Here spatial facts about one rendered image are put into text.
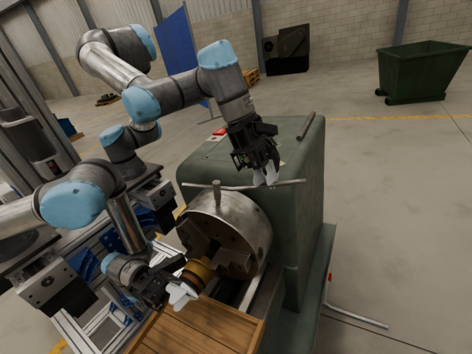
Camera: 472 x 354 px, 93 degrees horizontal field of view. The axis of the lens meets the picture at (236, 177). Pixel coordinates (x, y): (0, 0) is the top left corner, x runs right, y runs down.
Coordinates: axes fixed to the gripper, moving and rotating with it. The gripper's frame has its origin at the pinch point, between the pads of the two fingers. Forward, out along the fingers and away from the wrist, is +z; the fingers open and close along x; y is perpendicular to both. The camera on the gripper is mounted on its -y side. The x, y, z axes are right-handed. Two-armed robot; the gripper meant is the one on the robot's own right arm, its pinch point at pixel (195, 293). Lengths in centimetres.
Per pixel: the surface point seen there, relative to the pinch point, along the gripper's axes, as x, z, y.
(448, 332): -108, 90, -76
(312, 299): -54, 22, -38
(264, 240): 2.7, 12.2, -20.7
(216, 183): 23.7, 1.8, -18.8
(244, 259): 2.8, 9.4, -12.6
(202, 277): 2.0, 0.4, -3.7
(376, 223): -108, 54, -155
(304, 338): -54, 23, -21
